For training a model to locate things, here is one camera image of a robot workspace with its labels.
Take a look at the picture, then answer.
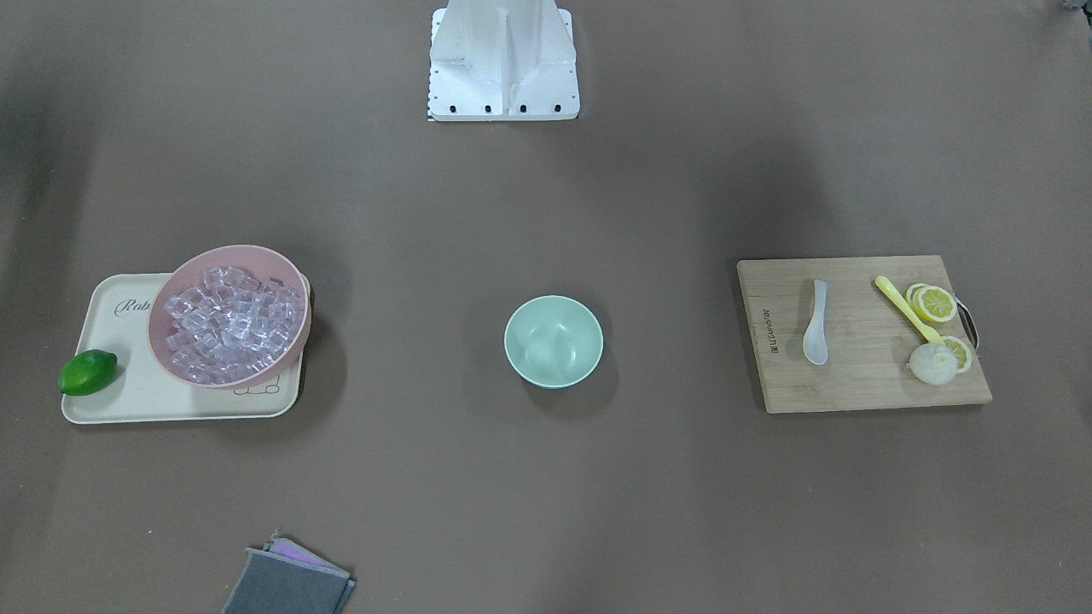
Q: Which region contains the pile of clear ice cubes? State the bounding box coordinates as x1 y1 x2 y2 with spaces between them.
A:
161 267 308 385

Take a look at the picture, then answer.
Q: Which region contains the green lime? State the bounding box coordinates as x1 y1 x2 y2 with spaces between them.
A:
57 349 119 395

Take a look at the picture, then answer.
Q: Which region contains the purple cloth underneath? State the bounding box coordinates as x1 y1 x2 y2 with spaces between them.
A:
263 533 340 569

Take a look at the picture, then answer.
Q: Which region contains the yellow plastic knife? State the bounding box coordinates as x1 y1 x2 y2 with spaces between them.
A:
874 275 943 345

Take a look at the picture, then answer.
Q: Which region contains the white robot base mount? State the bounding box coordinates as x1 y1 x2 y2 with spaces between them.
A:
427 1 581 122

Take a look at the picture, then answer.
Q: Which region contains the pink bowl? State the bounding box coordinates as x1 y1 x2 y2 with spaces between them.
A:
147 245 312 389

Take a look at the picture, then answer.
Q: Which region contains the single lemon slice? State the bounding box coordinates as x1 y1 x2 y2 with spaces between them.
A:
941 335 975 374

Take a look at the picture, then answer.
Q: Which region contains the lemon slice stack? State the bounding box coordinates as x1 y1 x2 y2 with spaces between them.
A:
904 283 958 324

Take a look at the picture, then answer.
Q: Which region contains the mint green bowl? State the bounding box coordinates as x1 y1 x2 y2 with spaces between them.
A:
502 295 605 390

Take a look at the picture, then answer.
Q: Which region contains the grey folded cloth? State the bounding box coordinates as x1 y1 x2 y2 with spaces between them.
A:
222 548 356 613

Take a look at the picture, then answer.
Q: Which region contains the cream serving tray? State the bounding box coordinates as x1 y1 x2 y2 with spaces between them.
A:
60 272 304 425

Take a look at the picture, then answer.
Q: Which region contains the white ceramic spoon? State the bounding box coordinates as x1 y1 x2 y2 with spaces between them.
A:
802 279 829 366

